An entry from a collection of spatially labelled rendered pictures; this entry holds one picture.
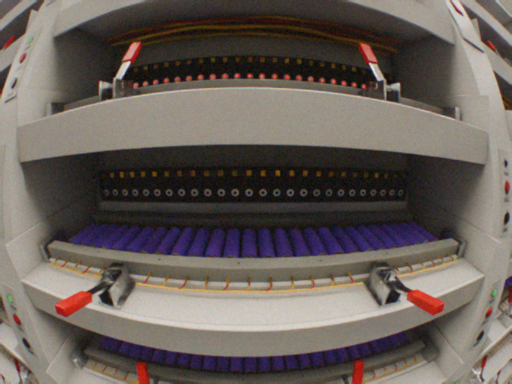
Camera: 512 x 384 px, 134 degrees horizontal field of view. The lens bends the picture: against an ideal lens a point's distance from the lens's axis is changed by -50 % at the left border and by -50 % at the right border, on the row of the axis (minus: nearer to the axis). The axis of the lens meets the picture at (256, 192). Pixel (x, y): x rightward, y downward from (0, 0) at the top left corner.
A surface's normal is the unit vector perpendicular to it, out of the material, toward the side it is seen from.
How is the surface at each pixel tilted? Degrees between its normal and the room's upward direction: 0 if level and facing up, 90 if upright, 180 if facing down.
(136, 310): 18
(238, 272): 108
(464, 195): 90
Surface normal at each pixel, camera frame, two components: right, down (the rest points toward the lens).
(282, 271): 0.03, 0.29
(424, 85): -1.00, 0.00
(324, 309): 0.01, -0.96
